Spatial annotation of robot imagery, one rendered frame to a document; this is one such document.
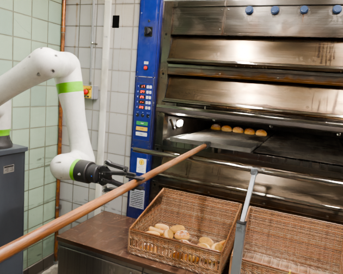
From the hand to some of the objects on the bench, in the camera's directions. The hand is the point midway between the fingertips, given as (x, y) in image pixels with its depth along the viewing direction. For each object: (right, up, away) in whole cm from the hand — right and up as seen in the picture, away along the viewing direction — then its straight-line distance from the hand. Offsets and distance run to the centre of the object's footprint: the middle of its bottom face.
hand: (135, 182), depth 131 cm
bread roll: (+21, -48, +86) cm, 101 cm away
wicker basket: (+77, -59, +54) cm, 111 cm away
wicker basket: (+22, -51, +76) cm, 94 cm away
